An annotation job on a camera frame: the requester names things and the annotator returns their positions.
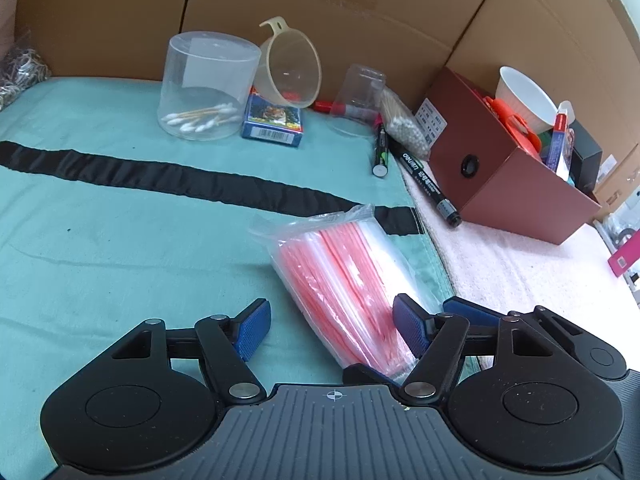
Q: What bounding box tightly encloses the brown box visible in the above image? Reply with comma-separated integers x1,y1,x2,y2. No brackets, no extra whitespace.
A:
420,66,603,246

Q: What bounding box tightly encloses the beige plastic funnel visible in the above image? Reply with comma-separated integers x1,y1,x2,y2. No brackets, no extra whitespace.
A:
253,16,322,109

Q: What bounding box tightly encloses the orange silicone scrubber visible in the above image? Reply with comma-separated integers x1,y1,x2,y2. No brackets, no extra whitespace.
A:
484,96,544,157

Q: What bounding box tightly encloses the black green marker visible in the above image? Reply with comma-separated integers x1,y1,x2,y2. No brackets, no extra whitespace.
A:
371,120,392,179

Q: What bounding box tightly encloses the magenta card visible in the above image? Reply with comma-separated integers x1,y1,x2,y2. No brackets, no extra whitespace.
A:
606,230,640,277

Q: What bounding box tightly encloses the bunch of cotton swabs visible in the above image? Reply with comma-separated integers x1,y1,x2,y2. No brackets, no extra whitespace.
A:
165,102,241,135

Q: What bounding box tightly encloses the clear plastic cylinder container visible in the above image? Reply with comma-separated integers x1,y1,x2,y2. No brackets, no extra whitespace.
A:
157,31,262,141

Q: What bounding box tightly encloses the large cardboard box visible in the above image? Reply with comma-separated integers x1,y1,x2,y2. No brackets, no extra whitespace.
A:
15,0,640,213

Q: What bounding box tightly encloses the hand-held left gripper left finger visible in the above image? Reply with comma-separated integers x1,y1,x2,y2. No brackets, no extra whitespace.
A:
107,298,273,404

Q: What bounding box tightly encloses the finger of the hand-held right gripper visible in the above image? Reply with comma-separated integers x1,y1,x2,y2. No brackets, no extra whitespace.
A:
442,296,582,350
342,363,402,387

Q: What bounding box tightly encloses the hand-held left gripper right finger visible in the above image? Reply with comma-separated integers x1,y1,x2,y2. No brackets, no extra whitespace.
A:
392,294,544,405

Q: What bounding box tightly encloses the pale pink towel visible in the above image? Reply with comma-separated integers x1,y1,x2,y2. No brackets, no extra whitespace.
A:
395,125,640,377

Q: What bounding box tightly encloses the blue playing card box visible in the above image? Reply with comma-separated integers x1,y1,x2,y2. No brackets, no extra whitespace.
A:
240,87,305,149

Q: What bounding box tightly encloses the white paper cup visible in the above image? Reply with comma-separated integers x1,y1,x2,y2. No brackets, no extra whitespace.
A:
495,66,559,135

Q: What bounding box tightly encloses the large black marker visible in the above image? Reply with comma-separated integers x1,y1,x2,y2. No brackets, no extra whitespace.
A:
389,139,463,229

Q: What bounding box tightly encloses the bag of wooden cotton swabs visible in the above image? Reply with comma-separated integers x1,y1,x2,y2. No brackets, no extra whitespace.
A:
377,86,432,160

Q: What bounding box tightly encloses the red marker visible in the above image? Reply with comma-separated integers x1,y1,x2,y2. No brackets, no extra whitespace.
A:
314,100,373,117

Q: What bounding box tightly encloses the bag of metal washers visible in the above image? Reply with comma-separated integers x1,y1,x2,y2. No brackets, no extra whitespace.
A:
0,35,53,111

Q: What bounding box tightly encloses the clear plastic cup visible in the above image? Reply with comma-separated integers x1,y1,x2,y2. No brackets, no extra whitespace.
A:
328,63,388,137

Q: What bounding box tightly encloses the pack of pink zip bags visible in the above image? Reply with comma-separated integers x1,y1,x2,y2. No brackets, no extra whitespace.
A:
248,203,436,379

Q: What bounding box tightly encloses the red white tube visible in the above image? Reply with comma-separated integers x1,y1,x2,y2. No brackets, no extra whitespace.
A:
545,101,576,174

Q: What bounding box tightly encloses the teal cloth with black stripe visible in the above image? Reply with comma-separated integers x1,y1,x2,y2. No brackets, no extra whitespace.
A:
0,76,453,466

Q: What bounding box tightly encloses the small black box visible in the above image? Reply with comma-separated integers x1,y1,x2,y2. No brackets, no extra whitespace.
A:
567,119,604,192

